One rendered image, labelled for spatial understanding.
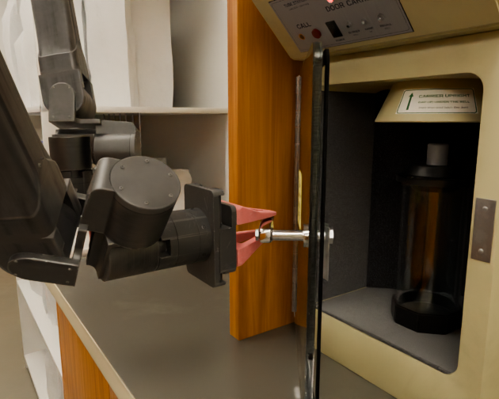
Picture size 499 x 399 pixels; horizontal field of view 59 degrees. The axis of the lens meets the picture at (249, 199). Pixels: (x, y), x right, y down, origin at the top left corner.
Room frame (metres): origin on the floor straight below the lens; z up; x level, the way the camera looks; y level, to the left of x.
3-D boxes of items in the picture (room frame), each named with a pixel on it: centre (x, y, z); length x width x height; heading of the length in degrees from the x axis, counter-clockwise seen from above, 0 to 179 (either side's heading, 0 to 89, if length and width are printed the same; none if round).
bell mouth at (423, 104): (0.63, -0.27, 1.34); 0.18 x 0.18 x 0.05
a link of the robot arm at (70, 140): (0.65, 0.26, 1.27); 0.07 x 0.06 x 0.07; 95
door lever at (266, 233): (0.48, -0.04, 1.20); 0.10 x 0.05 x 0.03; 176
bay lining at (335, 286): (0.66, -0.28, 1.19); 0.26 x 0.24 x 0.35; 35
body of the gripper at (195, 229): (0.44, 0.07, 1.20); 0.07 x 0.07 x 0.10; 34
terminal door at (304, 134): (0.55, -0.07, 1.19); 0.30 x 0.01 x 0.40; 176
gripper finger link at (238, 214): (0.48, 0.01, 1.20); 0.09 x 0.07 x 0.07; 124
